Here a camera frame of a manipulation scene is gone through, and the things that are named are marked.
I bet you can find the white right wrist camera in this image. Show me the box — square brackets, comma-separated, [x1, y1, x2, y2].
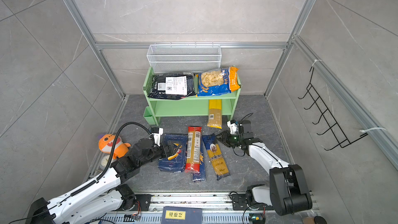
[227, 120, 240, 135]

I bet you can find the metal base rail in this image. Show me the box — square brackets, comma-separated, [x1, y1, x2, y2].
[85, 191, 320, 224]

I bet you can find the black pasta bag white label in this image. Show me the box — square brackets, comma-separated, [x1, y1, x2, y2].
[148, 73, 196, 100]

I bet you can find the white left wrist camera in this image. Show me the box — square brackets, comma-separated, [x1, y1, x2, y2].
[152, 127, 163, 146]

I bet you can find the small round alarm clock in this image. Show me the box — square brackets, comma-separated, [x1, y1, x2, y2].
[99, 154, 110, 171]

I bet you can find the black wire hook rack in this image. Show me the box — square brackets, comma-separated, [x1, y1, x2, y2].
[298, 67, 368, 151]

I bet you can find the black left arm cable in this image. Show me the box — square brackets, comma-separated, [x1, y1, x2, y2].
[96, 122, 154, 181]

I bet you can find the blue Barilla pasta box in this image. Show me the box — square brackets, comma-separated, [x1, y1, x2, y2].
[158, 134, 188, 173]

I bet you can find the green wooden shelf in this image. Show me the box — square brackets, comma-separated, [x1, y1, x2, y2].
[143, 67, 241, 126]

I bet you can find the blue spaghetti packet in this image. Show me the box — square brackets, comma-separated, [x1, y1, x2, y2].
[192, 142, 206, 183]

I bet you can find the Ankara spaghetti packet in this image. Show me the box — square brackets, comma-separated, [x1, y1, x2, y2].
[202, 134, 230, 180]

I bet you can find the orange shark plush toy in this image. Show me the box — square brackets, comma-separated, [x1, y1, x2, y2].
[98, 134, 131, 160]

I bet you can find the white wire mesh basket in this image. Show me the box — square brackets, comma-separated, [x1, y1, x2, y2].
[147, 44, 222, 73]

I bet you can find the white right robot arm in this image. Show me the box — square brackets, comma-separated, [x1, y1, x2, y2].
[216, 120, 313, 216]

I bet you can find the red spaghetti packet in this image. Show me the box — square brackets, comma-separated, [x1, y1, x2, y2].
[185, 127, 202, 173]

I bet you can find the blue orange shell pasta bag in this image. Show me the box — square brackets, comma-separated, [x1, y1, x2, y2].
[197, 66, 240, 96]

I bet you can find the yellow spaghetti packet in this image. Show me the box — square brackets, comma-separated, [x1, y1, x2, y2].
[207, 100, 222, 129]

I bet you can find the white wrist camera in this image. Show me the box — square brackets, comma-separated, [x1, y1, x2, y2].
[227, 120, 240, 135]
[152, 127, 163, 146]

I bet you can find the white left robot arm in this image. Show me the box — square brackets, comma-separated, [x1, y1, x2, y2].
[26, 139, 177, 224]

